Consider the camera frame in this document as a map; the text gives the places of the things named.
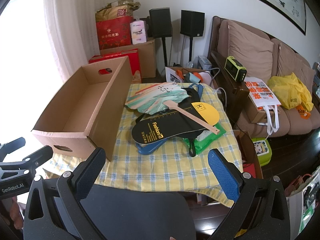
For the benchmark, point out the white grey appliance box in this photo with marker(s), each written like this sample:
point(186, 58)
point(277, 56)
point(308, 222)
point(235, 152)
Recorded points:
point(203, 62)

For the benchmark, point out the green black portable radio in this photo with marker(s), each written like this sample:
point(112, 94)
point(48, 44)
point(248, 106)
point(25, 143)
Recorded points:
point(235, 70)

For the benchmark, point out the cardboard box with red boxes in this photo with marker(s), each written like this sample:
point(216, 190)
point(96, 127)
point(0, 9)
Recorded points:
point(250, 155)

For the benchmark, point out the red gift box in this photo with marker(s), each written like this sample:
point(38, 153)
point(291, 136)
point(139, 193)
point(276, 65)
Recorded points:
point(133, 62)

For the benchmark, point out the red flat box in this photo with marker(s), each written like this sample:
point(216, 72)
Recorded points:
point(248, 171)

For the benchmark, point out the white printed leaflet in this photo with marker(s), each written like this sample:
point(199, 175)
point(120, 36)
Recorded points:
point(171, 75)

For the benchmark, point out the blue plastic clothes hanger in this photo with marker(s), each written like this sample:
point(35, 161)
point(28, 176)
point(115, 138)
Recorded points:
point(147, 150)

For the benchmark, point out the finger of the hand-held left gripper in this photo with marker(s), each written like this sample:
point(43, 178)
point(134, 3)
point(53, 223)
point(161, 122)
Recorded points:
point(40, 156)
point(13, 147)

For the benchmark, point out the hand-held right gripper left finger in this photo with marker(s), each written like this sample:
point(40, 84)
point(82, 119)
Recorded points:
point(90, 175)

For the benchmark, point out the yellow blue checked cloth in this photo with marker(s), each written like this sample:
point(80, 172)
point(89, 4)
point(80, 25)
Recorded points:
point(162, 170)

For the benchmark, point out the white printed bag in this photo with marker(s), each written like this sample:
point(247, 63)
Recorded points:
point(310, 202)

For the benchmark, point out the brown sofa cushion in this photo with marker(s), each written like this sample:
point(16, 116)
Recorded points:
point(287, 60)

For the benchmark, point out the green lunch box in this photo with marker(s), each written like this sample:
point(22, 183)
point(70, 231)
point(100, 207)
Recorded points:
point(261, 152)

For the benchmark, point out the brown sofa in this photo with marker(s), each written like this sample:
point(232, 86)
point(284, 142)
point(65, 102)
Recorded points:
point(292, 120)

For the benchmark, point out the orange plastic item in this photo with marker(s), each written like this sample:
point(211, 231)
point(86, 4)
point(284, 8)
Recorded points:
point(179, 73)

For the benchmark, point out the black printed plastic fan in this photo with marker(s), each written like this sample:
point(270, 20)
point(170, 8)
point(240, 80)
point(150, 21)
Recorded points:
point(155, 127)

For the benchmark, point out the teal handheld device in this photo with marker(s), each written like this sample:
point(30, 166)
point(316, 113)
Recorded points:
point(192, 77)

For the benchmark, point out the small orange bag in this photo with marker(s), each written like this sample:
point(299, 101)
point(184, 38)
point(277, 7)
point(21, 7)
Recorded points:
point(303, 112)

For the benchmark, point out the person's left hand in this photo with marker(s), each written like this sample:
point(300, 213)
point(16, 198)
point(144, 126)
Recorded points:
point(16, 213)

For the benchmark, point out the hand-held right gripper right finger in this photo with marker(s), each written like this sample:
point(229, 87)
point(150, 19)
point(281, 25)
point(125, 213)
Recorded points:
point(222, 177)

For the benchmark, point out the black speaker stand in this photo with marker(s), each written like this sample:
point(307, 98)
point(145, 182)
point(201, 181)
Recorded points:
point(165, 52)
point(190, 50)

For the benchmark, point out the flat cardboard box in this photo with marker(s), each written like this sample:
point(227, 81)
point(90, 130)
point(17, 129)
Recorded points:
point(257, 115)

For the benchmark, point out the yellow plastic bag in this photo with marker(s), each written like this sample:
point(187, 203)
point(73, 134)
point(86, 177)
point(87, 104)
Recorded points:
point(287, 90)

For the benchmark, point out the green plastic pouch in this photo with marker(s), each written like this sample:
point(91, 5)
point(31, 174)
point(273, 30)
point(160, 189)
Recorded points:
point(212, 140)

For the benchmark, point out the black speaker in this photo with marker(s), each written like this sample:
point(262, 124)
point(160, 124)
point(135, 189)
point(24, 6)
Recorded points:
point(160, 22)
point(192, 22)

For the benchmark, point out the white tissue pack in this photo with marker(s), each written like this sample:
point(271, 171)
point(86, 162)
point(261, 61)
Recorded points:
point(137, 32)

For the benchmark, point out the yellow round plastic fan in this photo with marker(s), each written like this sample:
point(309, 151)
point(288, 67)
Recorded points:
point(208, 115)

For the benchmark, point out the white orange shopping bag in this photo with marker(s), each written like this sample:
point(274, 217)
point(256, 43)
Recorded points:
point(262, 95)

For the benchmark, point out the closed brown cardboard box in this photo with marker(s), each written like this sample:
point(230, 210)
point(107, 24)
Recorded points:
point(147, 57)

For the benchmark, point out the red gift bag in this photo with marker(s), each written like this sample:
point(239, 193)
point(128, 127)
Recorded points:
point(112, 32)

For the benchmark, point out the brown cardboard box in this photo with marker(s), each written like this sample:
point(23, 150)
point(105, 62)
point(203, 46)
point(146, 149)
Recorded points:
point(147, 57)
point(82, 105)

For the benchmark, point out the white sheer curtain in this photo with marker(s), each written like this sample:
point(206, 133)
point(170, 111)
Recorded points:
point(62, 30)

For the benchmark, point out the gold paper bag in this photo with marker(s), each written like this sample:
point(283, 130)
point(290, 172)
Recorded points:
point(112, 11)

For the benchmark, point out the large beige sofa cushion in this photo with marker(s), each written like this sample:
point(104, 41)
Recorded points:
point(245, 47)

